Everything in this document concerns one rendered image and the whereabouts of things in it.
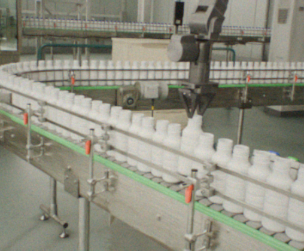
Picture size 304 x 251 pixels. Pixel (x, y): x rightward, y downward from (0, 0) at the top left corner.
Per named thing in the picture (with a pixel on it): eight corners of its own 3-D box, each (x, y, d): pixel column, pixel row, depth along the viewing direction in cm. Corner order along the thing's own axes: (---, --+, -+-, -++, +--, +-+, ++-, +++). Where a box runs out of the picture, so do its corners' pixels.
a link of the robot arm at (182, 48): (223, 17, 111) (198, 15, 117) (191, 14, 103) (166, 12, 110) (217, 64, 114) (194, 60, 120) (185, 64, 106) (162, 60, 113)
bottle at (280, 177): (267, 233, 98) (276, 164, 94) (257, 222, 104) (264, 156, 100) (292, 233, 99) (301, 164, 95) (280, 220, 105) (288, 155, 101)
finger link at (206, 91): (178, 116, 120) (181, 82, 118) (196, 113, 124) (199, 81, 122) (196, 121, 115) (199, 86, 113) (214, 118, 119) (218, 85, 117)
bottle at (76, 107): (76, 135, 169) (77, 94, 166) (90, 138, 167) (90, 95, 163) (67, 139, 164) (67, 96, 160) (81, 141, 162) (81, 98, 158)
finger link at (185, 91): (175, 116, 119) (178, 82, 117) (193, 114, 124) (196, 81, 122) (193, 121, 114) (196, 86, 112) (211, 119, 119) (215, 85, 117)
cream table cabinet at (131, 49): (179, 119, 651) (184, 39, 624) (198, 129, 596) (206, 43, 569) (108, 123, 609) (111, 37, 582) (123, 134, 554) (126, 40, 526)
